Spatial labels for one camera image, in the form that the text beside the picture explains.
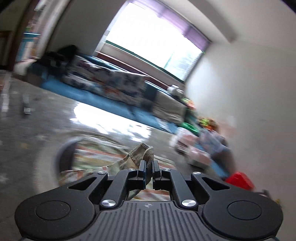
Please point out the white plush toy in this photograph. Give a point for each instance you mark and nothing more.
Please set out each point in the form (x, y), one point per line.
(175, 91)

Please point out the clear plastic storage box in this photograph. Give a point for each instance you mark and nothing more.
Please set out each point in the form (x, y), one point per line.
(212, 143)

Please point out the black clothing pile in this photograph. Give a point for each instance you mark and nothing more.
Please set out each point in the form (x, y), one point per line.
(58, 62)

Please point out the light blue cabinet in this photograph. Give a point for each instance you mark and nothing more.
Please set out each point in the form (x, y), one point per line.
(26, 45)

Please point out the round black induction cooktop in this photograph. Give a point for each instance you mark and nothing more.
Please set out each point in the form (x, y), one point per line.
(65, 155)

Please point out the small grey pen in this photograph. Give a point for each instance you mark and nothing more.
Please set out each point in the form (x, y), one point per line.
(26, 104)

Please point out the grey quilted star table cover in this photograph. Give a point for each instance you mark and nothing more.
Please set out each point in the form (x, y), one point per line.
(29, 143)

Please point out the butterfly pillow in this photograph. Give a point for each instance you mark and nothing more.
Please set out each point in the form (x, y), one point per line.
(85, 75)
(123, 86)

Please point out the yellow green plush toys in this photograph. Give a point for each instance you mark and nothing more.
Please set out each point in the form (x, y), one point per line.
(208, 124)

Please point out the red plastic stool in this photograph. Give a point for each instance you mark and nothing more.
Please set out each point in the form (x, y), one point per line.
(241, 180)

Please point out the butterfly pillow left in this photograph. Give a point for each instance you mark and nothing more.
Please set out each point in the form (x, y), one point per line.
(85, 75)

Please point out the window with green frame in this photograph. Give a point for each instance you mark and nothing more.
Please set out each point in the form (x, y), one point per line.
(159, 36)

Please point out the butterfly pillow right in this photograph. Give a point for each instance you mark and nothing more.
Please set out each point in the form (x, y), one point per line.
(123, 86)

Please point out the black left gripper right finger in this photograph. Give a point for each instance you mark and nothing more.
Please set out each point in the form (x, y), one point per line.
(172, 181)

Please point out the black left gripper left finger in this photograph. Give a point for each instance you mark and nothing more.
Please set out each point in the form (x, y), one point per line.
(125, 181)

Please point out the grey cushion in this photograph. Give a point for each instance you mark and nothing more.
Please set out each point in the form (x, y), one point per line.
(167, 108)

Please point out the blue sofa bench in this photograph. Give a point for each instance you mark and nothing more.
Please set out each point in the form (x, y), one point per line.
(141, 114)

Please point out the green patterned children's garment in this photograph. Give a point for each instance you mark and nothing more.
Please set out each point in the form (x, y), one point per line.
(103, 154)

